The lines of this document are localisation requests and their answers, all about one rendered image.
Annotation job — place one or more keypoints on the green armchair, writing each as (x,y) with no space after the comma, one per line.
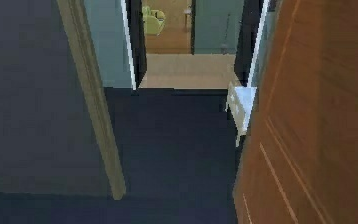
(153,20)

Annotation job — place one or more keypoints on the brown wooden door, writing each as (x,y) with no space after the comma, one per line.
(313,126)

